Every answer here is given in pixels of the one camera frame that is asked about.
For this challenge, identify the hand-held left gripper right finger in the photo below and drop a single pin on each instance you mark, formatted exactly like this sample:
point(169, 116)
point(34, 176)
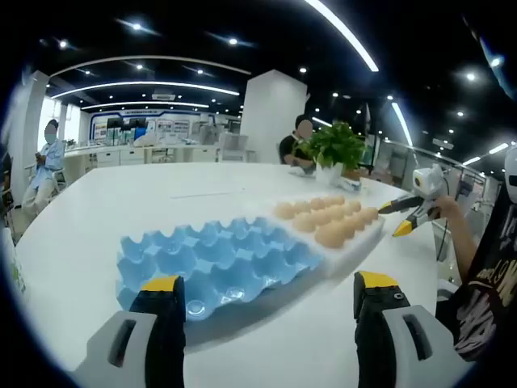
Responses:
point(375, 323)

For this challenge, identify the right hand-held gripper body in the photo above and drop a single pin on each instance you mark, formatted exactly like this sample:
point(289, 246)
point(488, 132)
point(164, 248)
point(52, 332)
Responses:
point(426, 180)

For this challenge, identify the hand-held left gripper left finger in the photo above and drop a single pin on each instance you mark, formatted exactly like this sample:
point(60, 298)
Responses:
point(161, 323)

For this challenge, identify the cluster of brown eggs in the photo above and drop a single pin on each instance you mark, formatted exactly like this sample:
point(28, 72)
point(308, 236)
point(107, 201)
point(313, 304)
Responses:
point(331, 236)

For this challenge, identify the blue egg tray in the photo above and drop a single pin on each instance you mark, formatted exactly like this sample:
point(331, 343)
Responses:
point(226, 258)

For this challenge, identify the white foam egg holder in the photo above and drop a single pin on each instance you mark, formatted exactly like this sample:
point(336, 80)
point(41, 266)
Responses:
point(355, 250)

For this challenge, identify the person's right hand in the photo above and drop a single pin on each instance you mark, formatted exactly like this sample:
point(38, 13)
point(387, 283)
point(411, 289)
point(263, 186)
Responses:
point(448, 207)

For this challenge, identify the white and blue packet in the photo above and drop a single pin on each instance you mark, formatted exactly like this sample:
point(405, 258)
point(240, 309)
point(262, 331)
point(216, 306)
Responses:
point(349, 186)

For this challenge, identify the short ceiling light strip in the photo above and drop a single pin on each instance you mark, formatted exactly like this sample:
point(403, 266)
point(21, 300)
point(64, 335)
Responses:
point(402, 121)

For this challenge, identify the white chest-worn device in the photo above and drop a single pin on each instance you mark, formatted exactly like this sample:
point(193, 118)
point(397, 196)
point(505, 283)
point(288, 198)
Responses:
point(512, 178)

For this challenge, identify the green potted plant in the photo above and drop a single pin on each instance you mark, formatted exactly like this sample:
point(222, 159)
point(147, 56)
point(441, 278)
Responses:
point(335, 141)

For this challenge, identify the white table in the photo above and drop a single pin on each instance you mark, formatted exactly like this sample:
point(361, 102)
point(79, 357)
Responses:
point(121, 210)

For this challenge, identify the table socket panel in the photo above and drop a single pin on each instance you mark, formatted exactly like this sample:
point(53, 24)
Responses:
point(202, 194)

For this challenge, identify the white green printed carton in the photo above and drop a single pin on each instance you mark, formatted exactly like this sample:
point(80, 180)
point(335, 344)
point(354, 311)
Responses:
point(18, 271)

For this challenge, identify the long ceiling light strip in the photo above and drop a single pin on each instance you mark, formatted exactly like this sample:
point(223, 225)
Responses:
point(347, 36)

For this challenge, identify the white cabinet row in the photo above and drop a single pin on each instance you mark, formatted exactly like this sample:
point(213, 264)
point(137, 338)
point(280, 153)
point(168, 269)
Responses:
point(121, 155)

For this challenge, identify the white mesh office chair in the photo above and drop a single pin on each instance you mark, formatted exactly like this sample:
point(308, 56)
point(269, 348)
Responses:
point(236, 145)

